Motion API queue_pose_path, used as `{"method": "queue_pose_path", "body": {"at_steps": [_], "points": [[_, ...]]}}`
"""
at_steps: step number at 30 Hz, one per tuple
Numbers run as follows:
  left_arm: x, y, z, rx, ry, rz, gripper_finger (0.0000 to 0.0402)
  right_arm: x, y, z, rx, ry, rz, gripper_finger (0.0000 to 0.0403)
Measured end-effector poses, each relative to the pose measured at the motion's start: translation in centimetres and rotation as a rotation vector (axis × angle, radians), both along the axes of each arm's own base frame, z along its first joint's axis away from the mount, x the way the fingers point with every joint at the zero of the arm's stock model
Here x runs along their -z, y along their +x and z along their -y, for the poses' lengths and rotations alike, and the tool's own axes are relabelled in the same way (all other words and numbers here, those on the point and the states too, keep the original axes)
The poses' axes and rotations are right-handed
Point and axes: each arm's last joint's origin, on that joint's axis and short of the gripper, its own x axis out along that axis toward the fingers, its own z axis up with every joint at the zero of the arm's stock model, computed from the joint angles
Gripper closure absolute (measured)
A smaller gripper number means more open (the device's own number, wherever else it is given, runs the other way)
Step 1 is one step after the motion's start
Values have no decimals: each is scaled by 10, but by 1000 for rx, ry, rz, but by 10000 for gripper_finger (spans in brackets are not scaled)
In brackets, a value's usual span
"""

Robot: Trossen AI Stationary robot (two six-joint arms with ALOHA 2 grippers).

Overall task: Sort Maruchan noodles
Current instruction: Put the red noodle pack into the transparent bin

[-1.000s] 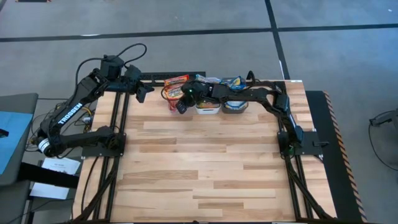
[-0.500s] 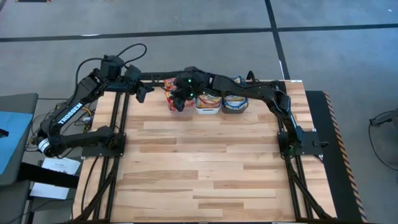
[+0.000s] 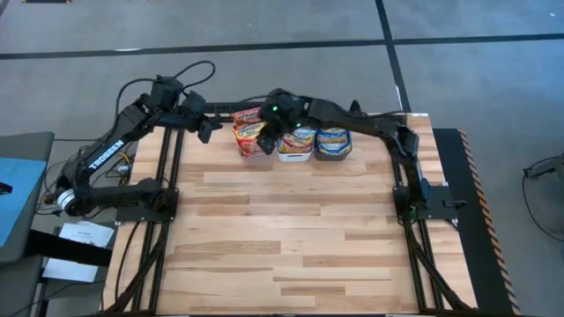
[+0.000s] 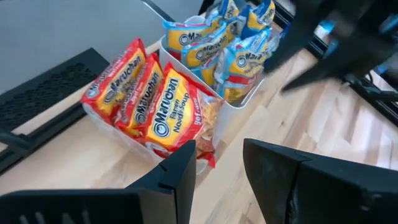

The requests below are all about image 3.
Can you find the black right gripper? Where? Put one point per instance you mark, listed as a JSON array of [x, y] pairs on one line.
[[277, 116]]

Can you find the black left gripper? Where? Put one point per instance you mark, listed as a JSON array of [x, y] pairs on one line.
[[191, 114]]

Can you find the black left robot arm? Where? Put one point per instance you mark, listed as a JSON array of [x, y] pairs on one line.
[[106, 149]]

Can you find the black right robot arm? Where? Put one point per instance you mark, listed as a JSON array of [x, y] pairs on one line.
[[352, 121]]

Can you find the clear plastic bin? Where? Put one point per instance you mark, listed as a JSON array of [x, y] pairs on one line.
[[257, 159]]

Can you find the grey plastic bin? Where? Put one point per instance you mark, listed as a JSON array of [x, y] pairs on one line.
[[332, 157]]

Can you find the white paper sheet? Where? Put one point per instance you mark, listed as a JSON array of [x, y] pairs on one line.
[[86, 233], [70, 269]]

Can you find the grey desk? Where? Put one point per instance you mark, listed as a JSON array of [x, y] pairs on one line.
[[26, 145]]

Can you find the black flat bar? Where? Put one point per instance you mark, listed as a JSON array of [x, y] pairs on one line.
[[66, 248]]

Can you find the blue mat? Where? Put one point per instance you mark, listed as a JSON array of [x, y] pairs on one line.
[[22, 207]]

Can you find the small black object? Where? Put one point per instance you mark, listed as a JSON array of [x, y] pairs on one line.
[[5, 188]]

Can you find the black aluminium table frame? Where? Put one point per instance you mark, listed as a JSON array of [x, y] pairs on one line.
[[178, 158]]

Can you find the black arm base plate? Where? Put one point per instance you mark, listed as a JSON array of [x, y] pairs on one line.
[[132, 215], [440, 204]]

